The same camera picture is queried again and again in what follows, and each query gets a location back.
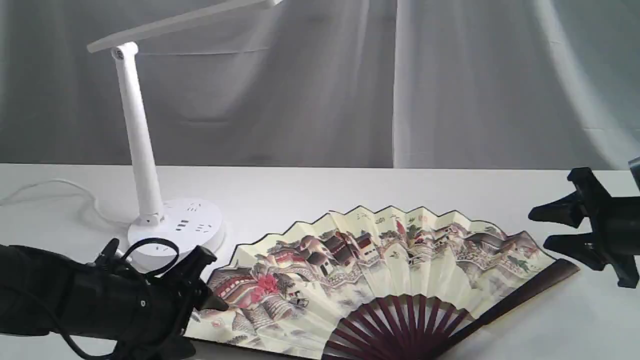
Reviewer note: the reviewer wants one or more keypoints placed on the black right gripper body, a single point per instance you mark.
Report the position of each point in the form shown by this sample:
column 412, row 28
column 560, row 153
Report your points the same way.
column 615, row 223

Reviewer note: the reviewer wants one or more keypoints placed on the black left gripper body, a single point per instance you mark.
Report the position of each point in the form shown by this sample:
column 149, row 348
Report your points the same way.
column 146, row 317

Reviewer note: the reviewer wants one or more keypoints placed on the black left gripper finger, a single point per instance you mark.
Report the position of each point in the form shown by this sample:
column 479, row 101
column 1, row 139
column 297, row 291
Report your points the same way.
column 208, row 300

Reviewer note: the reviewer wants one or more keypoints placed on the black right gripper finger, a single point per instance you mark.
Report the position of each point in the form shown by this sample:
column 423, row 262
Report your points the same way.
column 568, row 210
column 580, row 247

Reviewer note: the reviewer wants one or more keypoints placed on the painted paper folding fan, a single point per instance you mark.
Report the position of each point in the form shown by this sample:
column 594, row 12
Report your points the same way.
column 374, row 285

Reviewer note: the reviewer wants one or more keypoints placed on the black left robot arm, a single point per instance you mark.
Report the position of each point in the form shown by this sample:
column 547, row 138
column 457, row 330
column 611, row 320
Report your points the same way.
column 35, row 295

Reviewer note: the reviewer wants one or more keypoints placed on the white desk lamp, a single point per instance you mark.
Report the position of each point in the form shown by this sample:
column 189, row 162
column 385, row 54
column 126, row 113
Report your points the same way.
column 163, row 230

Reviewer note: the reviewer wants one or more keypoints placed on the grey backdrop curtain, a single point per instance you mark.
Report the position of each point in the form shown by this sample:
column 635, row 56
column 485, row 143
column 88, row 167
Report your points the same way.
column 427, row 84

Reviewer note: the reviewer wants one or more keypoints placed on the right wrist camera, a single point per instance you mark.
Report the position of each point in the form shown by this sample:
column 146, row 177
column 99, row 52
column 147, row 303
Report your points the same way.
column 634, row 168

